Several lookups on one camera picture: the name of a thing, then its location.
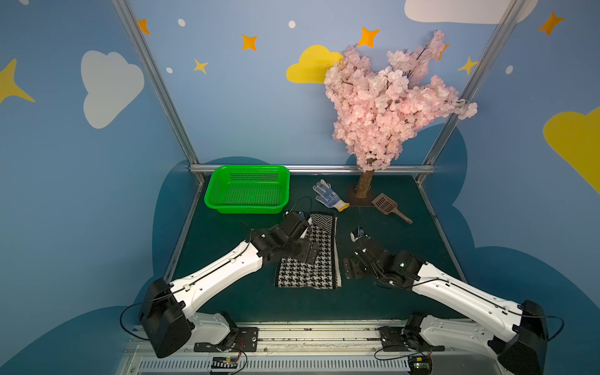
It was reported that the white blue work glove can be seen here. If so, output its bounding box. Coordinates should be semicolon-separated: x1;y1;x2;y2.
312;179;349;212

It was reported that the pink artificial blossom tree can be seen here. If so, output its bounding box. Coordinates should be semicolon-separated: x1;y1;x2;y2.
324;31;478;201

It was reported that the aluminium back frame bar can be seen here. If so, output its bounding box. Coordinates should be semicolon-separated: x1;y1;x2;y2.
189;164;435;175

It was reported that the aluminium front rail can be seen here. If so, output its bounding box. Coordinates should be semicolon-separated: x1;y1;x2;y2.
117;320;508;374

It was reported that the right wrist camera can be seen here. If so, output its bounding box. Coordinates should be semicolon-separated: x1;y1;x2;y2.
350;227;368;242

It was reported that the black white patterned scarf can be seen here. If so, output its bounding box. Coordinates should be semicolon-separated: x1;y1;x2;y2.
274;212;342;290

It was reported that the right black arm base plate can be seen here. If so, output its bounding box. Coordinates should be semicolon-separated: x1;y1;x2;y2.
378;326;445;353

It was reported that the left aluminium frame post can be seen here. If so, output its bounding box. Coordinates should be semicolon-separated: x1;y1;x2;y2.
112;0;199;165

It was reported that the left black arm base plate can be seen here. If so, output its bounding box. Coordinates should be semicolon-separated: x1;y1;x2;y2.
194;327;259;353

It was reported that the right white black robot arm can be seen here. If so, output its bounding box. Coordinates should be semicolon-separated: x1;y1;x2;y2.
344;235;551;374

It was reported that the aluminium frame post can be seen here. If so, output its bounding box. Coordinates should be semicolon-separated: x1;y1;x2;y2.
423;0;527;168
112;0;199;165

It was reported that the green plastic basket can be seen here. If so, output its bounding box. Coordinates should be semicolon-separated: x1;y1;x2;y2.
204;165;291;214

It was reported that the right aluminium frame post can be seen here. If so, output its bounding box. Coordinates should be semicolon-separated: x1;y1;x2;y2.
423;0;527;168

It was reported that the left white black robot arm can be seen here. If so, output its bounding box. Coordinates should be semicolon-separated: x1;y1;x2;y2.
138;212;319;359

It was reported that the brown plastic slotted scoop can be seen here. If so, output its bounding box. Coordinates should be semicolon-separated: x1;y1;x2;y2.
371;193;413;224

